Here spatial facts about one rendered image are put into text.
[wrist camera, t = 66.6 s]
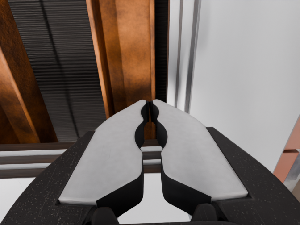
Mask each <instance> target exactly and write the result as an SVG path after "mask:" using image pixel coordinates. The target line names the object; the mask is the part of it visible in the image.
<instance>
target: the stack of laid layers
mask: <svg viewBox="0 0 300 225"><path fill-rule="evenodd" d="M198 9H199V0H168V31H167V88H166V103H167V104H169V105H171V106H173V107H175V108H178V109H180V110H182V111H184V112H186V113H188V111H189V101H190V92H191V83H192V69H193V60H194V50H195V41H196V28H197V18H198ZM74 143H75V142H54V143H27V144H0V178H19V177H37V176H38V175H39V174H40V173H41V172H42V171H43V170H44V169H45V168H46V167H48V166H49V165H50V164H51V163H52V162H53V161H54V160H55V159H56V158H58V157H59V156H60V155H61V154H62V153H63V152H64V151H66V150H67V149H68V148H69V147H70V146H71V145H73V144H74ZM140 149H141V151H142V154H143V167H144V173H153V172H161V152H162V149H163V148H162V147H161V146H160V145H159V143H158V141H157V139H149V140H145V142H144V144H143V145H142V147H141V148H140Z"/></svg>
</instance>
